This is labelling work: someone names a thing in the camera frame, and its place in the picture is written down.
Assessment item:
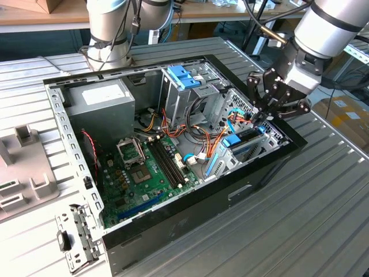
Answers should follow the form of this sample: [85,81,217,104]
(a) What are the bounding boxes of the blue expansion slot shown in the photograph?
[116,192,165,220]

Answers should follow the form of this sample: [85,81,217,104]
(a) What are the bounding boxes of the CPU socket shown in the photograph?
[128,164,153,186]

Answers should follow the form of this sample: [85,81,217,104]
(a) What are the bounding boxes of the white board connector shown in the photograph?
[174,152,186,171]

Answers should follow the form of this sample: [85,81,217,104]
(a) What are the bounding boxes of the blue plastic drive latch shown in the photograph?
[166,65,201,91]

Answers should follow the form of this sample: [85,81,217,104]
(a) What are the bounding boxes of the metal disk bay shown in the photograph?
[201,88,291,183]

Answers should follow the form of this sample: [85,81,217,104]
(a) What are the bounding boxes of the metal socket cover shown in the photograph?
[115,137,145,167]

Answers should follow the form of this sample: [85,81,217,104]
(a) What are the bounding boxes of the grey metal drive cage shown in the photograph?
[157,62,231,131]

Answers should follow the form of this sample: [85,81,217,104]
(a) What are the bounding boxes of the wooden desk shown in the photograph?
[172,0,315,57]
[0,0,91,33]

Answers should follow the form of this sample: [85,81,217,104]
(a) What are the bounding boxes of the black RAM slot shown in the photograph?
[149,141,175,189]
[153,141,178,188]
[160,139,186,185]
[156,140,182,186]

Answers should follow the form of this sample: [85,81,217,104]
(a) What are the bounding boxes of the yellow black power wires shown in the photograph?
[137,107,159,133]

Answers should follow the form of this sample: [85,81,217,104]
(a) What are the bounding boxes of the black cable bundle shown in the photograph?
[186,96,223,142]

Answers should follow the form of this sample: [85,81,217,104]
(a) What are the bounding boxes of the grey parts rack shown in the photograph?
[0,124,60,223]

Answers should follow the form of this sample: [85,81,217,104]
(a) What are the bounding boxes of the grey power supply unit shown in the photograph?
[66,79,136,145]

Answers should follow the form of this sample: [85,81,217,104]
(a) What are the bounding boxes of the black case latch handle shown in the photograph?
[57,230,73,252]

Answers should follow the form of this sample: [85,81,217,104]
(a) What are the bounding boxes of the green motherboard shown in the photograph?
[97,134,202,229]

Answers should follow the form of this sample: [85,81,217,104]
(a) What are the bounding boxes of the labelled cardboard box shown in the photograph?
[312,96,369,151]

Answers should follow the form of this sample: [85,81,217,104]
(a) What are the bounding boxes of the red black fan wire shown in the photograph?
[81,129,102,174]

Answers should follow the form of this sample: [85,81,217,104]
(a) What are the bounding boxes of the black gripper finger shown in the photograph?
[263,96,312,121]
[246,72,268,124]

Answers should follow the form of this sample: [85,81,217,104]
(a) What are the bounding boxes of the brown cardboard box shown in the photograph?
[17,0,63,14]

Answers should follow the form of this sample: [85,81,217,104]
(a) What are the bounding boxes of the light blue data wire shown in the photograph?
[183,107,246,167]

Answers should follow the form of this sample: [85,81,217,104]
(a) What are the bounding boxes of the red yellow power wire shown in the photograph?
[206,111,260,162]

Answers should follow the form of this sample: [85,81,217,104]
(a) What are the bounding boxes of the hard disk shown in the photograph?
[205,124,268,177]

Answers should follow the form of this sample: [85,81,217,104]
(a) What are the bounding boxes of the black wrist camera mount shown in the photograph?
[270,43,299,83]

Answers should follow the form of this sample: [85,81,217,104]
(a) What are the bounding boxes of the orange red wire bundle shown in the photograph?
[160,108,188,140]

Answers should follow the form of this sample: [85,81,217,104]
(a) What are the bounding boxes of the black open PC case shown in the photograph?
[42,54,308,276]

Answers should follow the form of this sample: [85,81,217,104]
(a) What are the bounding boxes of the black cable brass plug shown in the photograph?
[244,0,288,46]

